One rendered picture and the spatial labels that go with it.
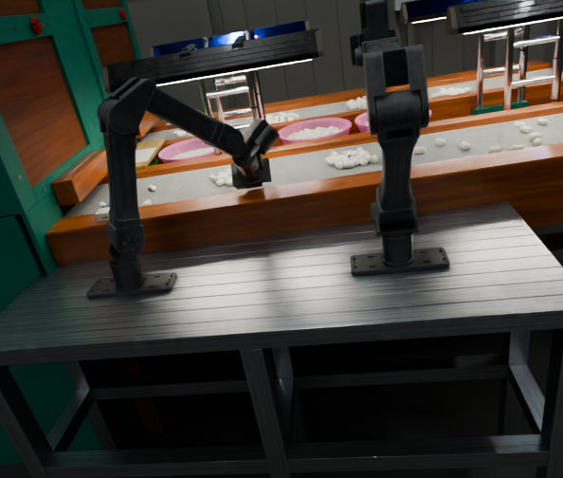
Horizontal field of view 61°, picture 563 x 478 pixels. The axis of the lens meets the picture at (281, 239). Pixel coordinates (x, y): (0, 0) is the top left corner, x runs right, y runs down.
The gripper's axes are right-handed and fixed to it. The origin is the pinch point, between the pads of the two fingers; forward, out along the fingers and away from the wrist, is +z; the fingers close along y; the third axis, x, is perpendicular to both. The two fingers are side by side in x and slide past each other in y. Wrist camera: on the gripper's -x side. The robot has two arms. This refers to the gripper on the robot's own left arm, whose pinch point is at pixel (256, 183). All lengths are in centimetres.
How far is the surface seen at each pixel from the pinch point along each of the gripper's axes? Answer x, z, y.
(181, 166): -17.3, 19.7, 26.0
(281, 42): -35.8, -10.2, -12.6
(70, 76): -46, 3, 54
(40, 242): 12, -14, 54
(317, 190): 8.3, -11.1, -16.3
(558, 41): -36, 12, -97
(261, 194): 6.7, -9.1, -2.0
